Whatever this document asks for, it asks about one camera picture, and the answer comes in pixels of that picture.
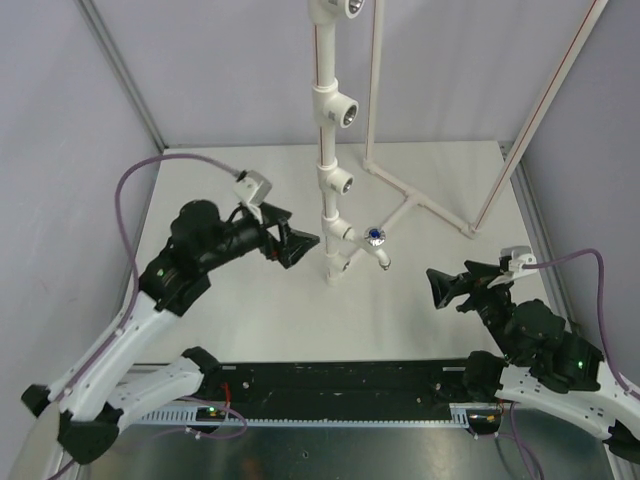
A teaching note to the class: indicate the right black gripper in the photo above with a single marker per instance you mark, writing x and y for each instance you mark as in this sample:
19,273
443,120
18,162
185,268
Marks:
444,286

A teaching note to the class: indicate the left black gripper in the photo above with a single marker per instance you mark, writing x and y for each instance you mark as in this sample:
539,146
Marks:
295,245

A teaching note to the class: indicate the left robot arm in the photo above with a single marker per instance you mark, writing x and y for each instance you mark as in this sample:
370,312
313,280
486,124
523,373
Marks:
94,406

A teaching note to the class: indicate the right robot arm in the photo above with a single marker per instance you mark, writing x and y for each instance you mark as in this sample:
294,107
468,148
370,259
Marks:
541,364

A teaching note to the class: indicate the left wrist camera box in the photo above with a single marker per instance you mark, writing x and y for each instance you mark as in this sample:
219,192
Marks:
252,188

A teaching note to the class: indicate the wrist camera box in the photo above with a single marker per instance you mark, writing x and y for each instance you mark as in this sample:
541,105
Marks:
515,261
252,188

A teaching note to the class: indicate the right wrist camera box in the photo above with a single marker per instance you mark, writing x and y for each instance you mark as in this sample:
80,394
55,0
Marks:
515,261

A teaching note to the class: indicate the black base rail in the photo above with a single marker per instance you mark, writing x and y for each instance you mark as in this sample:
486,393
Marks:
357,391

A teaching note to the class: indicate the aluminium table frame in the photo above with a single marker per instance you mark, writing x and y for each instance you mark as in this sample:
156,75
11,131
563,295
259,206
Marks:
482,417

